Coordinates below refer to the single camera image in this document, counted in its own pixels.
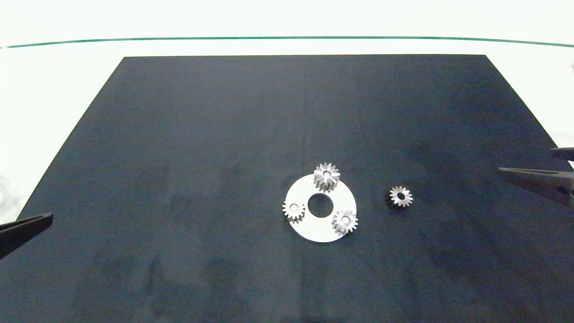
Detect small steel gear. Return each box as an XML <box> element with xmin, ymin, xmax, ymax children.
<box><xmin>282</xmin><ymin>200</ymin><xmax>306</xmax><ymax>223</ymax></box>
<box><xmin>332</xmin><ymin>210</ymin><xmax>358</xmax><ymax>235</ymax></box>
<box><xmin>386</xmin><ymin>186</ymin><xmax>413</xmax><ymax>209</ymax></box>

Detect larger steel gear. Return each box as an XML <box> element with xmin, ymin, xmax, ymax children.
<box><xmin>313</xmin><ymin>162</ymin><xmax>341</xmax><ymax>193</ymax></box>

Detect dark rectangular mat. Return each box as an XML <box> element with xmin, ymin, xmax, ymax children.
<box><xmin>0</xmin><ymin>55</ymin><xmax>574</xmax><ymax>323</ymax></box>

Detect round white plate with pins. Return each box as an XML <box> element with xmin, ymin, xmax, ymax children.
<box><xmin>285</xmin><ymin>174</ymin><xmax>357</xmax><ymax>243</ymax></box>

